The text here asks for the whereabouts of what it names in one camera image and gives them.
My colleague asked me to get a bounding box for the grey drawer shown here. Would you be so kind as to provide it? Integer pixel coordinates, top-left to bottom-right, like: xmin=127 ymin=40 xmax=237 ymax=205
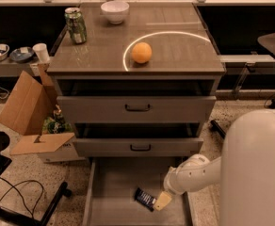
xmin=57 ymin=79 xmax=216 ymax=123
xmin=82 ymin=157 xmax=193 ymax=226
xmin=74 ymin=123 xmax=203 ymax=157

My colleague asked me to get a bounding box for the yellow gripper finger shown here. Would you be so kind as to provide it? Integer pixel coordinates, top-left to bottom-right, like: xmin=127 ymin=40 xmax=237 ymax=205
xmin=154 ymin=191 xmax=172 ymax=211

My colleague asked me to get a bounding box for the top grey drawer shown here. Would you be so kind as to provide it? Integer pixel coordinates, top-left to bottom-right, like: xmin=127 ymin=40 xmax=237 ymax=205
xmin=57 ymin=79 xmax=216 ymax=123

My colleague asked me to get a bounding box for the black cart frame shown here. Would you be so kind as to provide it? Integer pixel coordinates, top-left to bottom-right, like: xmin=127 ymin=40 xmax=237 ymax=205
xmin=0 ymin=182 xmax=72 ymax=226

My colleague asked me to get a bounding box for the open cardboard box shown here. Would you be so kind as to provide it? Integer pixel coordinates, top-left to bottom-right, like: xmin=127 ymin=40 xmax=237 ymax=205
xmin=0 ymin=71 xmax=83 ymax=163

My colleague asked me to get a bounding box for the green soda can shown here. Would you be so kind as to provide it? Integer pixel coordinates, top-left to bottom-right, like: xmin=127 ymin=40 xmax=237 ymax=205
xmin=64 ymin=8 xmax=87 ymax=44

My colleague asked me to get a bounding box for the dark blue snack bar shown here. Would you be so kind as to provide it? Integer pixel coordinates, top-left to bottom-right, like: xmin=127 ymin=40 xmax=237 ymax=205
xmin=134 ymin=187 xmax=156 ymax=212

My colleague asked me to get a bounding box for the orange fruit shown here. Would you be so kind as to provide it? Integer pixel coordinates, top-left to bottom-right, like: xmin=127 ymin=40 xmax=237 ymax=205
xmin=131 ymin=42 xmax=153 ymax=64

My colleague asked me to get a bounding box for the bottom grey drawer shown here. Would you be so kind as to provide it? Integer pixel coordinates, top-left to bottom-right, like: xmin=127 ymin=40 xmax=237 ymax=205
xmin=82 ymin=157 xmax=193 ymax=226

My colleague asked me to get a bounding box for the blue patterned bowl right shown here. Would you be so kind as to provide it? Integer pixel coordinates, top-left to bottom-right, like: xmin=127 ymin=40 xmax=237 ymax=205
xmin=9 ymin=47 xmax=34 ymax=63

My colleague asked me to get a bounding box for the middle grey drawer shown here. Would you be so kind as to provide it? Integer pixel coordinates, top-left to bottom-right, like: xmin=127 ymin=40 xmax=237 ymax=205
xmin=74 ymin=123 xmax=203 ymax=157

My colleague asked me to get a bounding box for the grey drawer cabinet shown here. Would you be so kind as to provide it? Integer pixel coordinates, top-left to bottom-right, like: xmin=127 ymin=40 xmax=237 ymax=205
xmin=47 ymin=3 xmax=225 ymax=157

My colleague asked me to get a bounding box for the white paper cup on shelf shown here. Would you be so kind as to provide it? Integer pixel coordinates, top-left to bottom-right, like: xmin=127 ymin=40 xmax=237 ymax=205
xmin=33 ymin=43 xmax=50 ymax=63

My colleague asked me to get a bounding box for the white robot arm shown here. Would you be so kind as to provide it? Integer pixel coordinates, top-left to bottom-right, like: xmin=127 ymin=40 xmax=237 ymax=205
xmin=154 ymin=109 xmax=275 ymax=226

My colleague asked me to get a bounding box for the white bowl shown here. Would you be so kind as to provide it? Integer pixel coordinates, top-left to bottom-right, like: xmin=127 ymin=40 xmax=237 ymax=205
xmin=101 ymin=1 xmax=129 ymax=24

